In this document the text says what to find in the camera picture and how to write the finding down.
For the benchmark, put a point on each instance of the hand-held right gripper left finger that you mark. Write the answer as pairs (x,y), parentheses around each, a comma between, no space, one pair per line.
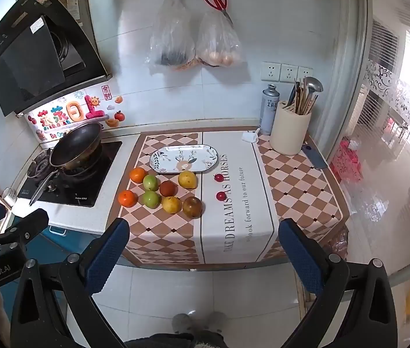
(107,252)

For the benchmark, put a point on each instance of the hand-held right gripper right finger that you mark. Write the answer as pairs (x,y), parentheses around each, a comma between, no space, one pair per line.
(299,257)

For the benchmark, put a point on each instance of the orange tangerine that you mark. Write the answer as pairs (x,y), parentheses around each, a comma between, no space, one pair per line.
(138,175)
(126,198)

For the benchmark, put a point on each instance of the green round fruit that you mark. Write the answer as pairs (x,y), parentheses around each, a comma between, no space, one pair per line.
(150,182)
(151,199)

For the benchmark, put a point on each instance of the yellow round fruit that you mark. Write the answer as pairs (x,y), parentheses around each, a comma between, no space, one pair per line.
(187,179)
(171,205)

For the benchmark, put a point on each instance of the small reddish-brown fruit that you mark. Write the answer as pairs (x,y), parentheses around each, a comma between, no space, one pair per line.
(168,188)

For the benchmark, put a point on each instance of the large brown apple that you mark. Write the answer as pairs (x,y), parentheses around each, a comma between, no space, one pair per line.
(192,207)

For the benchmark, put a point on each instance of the oval patterned ceramic plate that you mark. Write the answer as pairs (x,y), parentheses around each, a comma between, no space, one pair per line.
(185,159)

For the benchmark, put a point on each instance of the blue base cabinet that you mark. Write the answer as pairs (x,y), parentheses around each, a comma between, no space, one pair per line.
(56,248)

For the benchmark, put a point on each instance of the checkered counter mat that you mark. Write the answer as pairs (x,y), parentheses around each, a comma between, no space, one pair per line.
(234,232)

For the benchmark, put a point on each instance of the black gas stove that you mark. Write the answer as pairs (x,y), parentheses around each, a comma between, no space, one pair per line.
(92,181)

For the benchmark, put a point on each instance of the black wok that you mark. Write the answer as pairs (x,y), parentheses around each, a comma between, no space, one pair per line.
(76,145)

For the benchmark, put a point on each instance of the red cherry tomato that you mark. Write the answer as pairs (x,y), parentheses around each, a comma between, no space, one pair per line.
(221,195)
(218,177)

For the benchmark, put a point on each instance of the cleaver knife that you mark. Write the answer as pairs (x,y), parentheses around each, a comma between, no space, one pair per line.
(315,157)

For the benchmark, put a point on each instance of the grey fluffy slipper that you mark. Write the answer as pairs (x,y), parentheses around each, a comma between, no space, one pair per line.
(182,322)
(216,321)

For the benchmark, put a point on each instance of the pink plastic bag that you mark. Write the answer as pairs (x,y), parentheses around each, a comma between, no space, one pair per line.
(350,163)

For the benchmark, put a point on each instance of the cream utensil holder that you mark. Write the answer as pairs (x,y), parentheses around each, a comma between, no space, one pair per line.
(290,132)

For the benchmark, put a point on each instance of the white tissue paper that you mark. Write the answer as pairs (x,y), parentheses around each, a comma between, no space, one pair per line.
(250,136)

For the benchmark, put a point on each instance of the grey spray can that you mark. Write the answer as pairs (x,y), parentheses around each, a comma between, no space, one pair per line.
(269,110)

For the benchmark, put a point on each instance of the bundle of wooden chopsticks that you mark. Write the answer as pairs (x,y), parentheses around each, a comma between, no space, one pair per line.
(301,96)

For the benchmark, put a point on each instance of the black range hood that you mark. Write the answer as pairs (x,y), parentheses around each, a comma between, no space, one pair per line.
(20,58)

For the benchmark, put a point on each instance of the patterned glass sliding door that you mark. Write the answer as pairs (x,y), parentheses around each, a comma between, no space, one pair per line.
(386,116)

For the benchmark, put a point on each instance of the metal ladle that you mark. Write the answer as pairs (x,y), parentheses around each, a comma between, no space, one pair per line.
(313,85)

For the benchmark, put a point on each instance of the clear bag with dark contents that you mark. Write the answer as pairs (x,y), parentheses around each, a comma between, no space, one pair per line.
(170,36)

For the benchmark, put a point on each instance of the clear bag with round produce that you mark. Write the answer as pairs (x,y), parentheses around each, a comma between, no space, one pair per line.
(219,43)

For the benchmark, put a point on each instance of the colourful wall stickers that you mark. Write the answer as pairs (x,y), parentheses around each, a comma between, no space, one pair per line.
(71,114)

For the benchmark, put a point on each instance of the white wall socket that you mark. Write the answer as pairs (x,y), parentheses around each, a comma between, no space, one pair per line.
(289,73)
(271,71)
(304,72)

